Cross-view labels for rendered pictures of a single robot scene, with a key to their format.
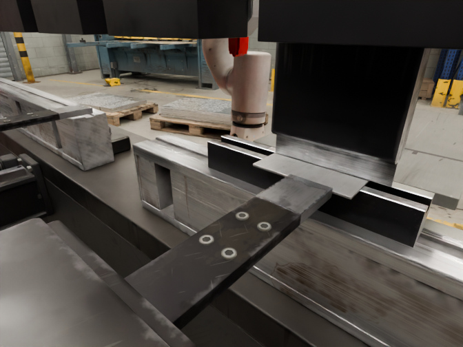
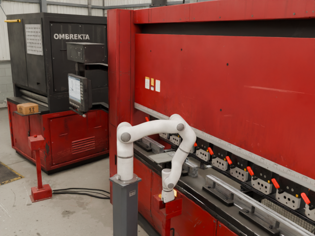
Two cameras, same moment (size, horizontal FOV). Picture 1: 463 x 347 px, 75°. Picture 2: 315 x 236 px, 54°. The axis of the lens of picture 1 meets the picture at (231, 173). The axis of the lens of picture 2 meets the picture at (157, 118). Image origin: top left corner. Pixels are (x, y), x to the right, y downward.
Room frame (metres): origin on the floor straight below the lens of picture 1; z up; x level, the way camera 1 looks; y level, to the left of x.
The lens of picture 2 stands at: (2.85, 0.55, 2.06)
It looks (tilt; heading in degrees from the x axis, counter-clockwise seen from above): 15 degrees down; 198
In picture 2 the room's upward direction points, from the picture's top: 1 degrees clockwise
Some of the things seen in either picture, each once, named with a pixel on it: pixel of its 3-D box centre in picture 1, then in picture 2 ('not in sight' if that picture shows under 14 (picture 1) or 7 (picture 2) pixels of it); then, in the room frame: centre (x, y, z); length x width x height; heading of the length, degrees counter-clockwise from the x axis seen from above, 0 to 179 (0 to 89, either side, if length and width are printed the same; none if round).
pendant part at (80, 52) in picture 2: not in sight; (85, 81); (-0.26, -1.32, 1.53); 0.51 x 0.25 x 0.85; 54
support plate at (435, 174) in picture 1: (382, 133); (165, 157); (0.34, -0.18, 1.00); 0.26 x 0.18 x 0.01; 139
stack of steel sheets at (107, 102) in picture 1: (104, 101); not in sight; (4.17, 1.74, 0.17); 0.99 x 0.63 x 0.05; 61
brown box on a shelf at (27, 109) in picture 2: not in sight; (26, 108); (-0.53, -2.41, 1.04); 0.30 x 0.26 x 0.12; 63
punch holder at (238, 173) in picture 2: not in sight; (242, 166); (0.74, 0.50, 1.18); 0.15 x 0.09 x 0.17; 49
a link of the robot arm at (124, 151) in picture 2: not in sight; (124, 138); (0.84, -0.35, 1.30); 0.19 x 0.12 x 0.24; 26
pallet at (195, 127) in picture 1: (211, 120); not in sight; (3.58, 0.25, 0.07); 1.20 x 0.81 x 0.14; 66
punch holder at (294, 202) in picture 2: not in sight; (292, 191); (1.00, 0.80, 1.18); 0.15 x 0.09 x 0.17; 49
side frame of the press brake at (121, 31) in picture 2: not in sight; (145, 113); (-0.55, -0.70, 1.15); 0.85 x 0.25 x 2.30; 139
